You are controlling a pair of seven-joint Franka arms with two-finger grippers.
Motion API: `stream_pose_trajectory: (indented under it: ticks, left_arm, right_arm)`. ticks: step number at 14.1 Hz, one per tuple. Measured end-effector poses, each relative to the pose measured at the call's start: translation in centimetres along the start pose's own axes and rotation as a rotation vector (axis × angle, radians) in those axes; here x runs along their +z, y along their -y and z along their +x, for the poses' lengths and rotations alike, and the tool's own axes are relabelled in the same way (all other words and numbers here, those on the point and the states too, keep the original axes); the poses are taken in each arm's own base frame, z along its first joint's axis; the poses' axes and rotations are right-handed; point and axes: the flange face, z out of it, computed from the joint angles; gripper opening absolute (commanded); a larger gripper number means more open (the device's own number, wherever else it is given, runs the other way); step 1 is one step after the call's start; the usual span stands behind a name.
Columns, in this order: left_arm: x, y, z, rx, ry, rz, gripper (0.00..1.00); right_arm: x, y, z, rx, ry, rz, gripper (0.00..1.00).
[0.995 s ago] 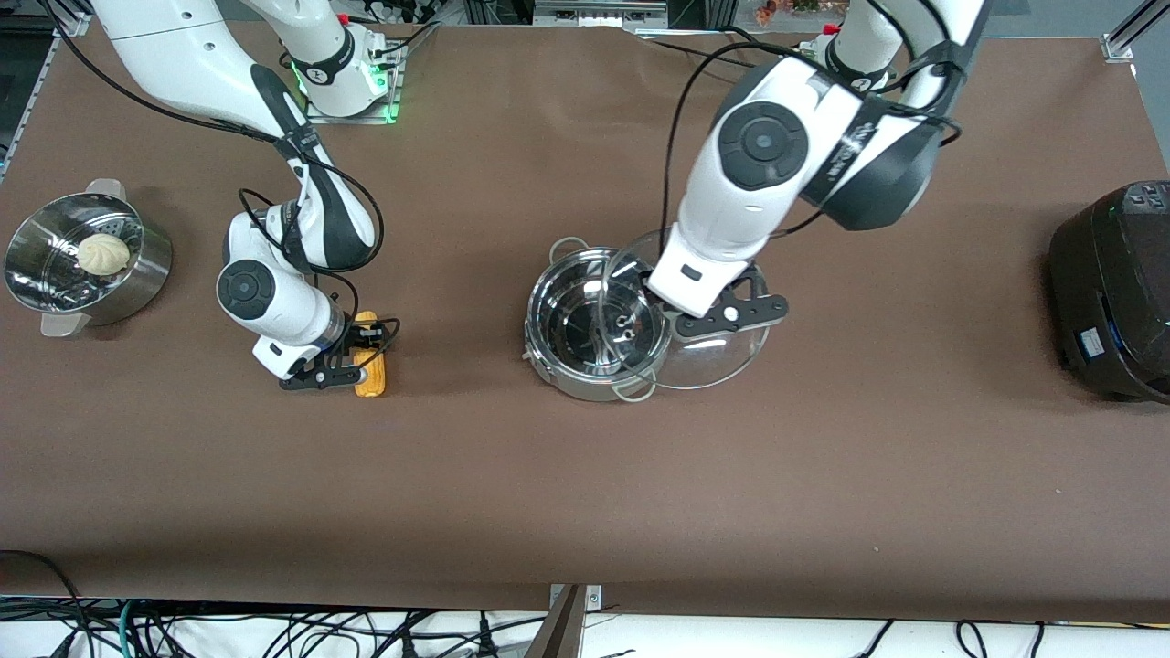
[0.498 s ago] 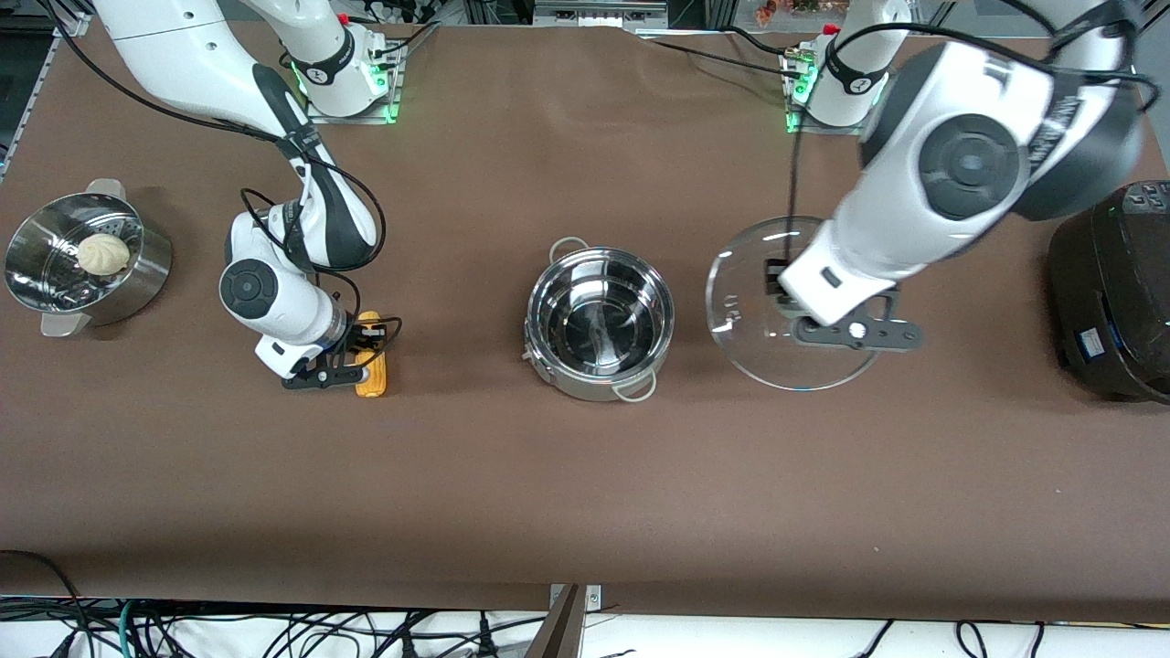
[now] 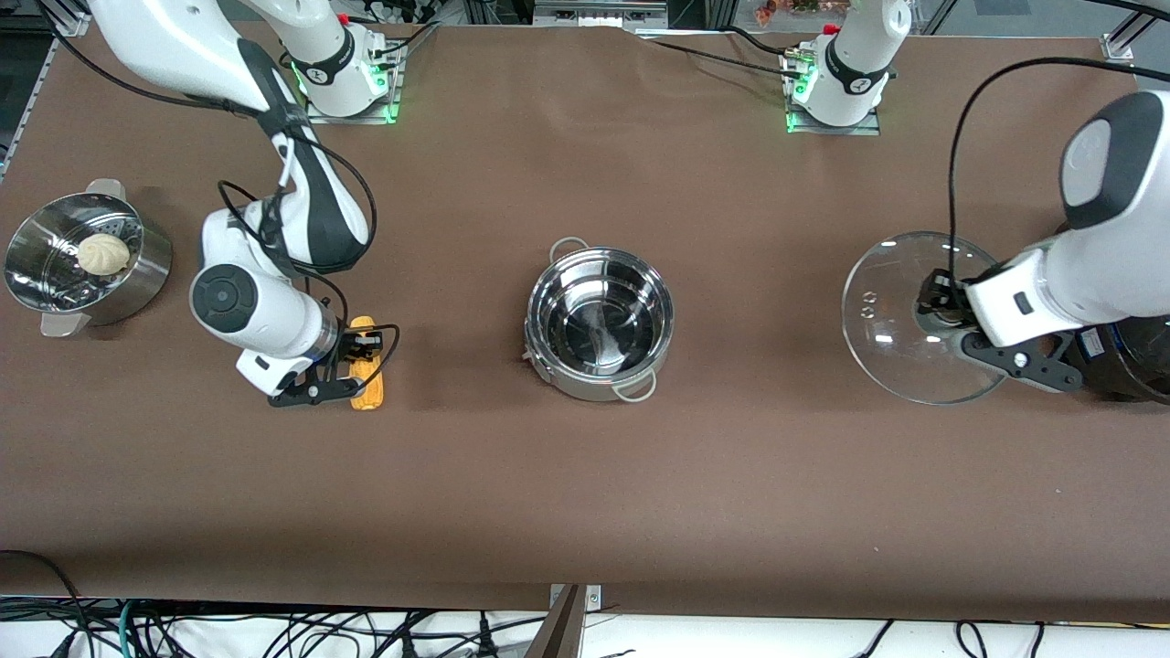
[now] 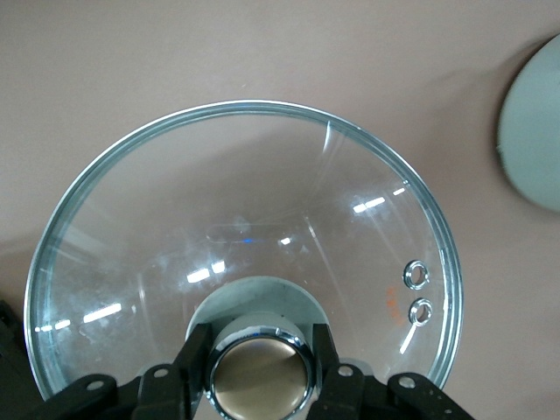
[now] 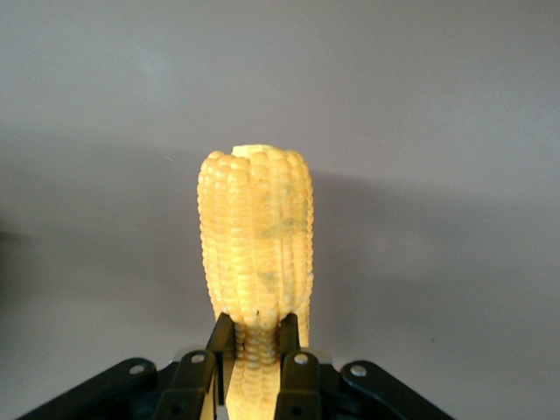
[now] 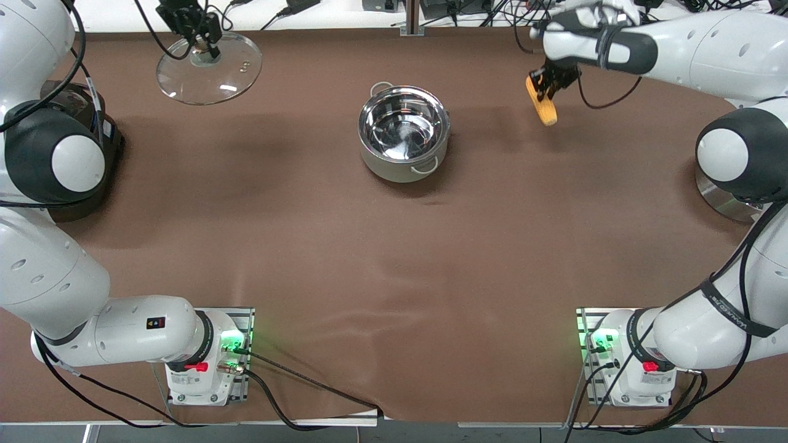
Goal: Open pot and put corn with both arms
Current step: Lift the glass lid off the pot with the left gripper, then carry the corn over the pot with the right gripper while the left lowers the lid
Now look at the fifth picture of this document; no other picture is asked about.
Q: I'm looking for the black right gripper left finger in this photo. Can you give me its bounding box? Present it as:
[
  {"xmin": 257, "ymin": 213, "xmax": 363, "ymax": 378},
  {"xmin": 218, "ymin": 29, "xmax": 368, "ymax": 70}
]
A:
[{"xmin": 17, "ymin": 312, "xmax": 233, "ymax": 420}]

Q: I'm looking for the yellow corn cob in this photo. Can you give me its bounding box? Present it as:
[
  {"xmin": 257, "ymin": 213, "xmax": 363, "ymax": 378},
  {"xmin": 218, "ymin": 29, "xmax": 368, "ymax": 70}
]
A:
[{"xmin": 195, "ymin": 145, "xmax": 315, "ymax": 420}]

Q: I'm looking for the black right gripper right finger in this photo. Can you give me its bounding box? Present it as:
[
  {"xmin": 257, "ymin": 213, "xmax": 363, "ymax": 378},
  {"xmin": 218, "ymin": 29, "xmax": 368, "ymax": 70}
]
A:
[{"xmin": 273, "ymin": 313, "xmax": 443, "ymax": 420}]

